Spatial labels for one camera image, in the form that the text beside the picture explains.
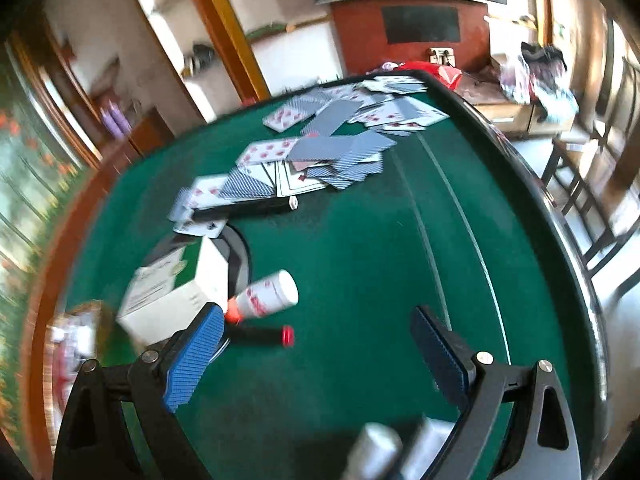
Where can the clear pink pouch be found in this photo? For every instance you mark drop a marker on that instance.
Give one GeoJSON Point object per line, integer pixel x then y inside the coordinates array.
{"type": "Point", "coordinates": [76, 337]}

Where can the long white green box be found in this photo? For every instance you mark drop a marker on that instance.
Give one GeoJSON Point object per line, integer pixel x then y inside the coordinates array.
{"type": "Point", "coordinates": [167, 295]}

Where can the purple spray bottles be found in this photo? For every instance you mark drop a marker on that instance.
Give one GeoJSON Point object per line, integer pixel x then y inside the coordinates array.
{"type": "Point", "coordinates": [114, 119]}

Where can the white bottle orange cap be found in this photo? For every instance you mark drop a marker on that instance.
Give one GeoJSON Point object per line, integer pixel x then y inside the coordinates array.
{"type": "Point", "coordinates": [268, 296]}

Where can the black pen red cap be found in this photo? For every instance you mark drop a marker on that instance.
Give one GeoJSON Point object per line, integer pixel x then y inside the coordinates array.
{"type": "Point", "coordinates": [281, 337]}

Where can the wooden chair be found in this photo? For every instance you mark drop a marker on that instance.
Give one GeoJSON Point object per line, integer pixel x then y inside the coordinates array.
{"type": "Point", "coordinates": [600, 176]}

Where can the pile of clothes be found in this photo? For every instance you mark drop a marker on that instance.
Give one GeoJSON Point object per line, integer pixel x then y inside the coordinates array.
{"type": "Point", "coordinates": [538, 75]}

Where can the shoes on shelf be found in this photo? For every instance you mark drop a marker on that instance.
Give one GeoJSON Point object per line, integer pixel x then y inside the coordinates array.
{"type": "Point", "coordinates": [198, 59]}

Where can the white plastic squeeze bottle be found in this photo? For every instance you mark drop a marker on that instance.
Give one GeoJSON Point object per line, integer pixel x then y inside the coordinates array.
{"type": "Point", "coordinates": [373, 453]}

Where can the scattered playing cards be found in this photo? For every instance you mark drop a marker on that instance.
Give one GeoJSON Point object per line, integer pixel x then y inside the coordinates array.
{"type": "Point", "coordinates": [326, 137]}

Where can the black marker white cap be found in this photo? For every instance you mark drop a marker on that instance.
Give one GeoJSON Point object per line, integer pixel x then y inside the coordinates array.
{"type": "Point", "coordinates": [247, 208]}

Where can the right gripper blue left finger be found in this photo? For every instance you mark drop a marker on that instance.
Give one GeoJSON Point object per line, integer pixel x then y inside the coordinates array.
{"type": "Point", "coordinates": [94, 441]}

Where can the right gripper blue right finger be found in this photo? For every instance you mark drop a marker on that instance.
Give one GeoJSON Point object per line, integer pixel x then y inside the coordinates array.
{"type": "Point", "coordinates": [540, 440]}

